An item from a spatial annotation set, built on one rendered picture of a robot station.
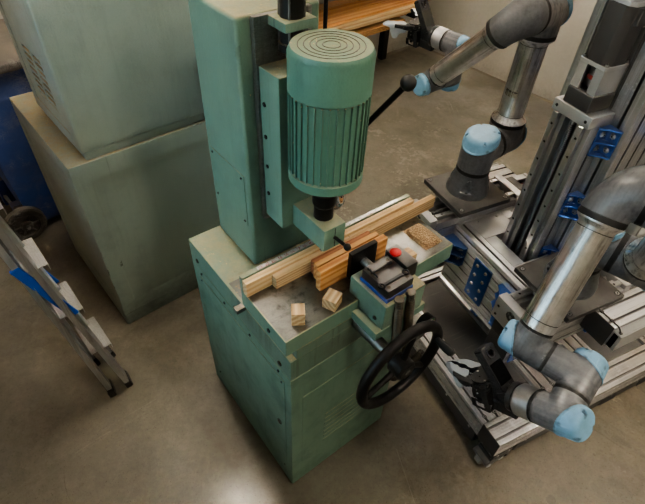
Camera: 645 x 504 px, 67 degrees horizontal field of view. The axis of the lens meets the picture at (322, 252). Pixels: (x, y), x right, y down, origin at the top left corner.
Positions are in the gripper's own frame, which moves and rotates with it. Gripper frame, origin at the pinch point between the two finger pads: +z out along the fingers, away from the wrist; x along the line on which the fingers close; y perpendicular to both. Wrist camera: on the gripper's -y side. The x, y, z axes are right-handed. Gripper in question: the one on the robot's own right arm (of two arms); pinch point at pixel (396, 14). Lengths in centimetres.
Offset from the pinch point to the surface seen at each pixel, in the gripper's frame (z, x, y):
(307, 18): -48, -78, -39
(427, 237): -71, -58, 24
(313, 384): -75, -107, 47
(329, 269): -67, -92, 14
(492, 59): 95, 224, 141
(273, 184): -46, -92, -1
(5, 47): 124, -116, 12
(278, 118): -49, -89, -21
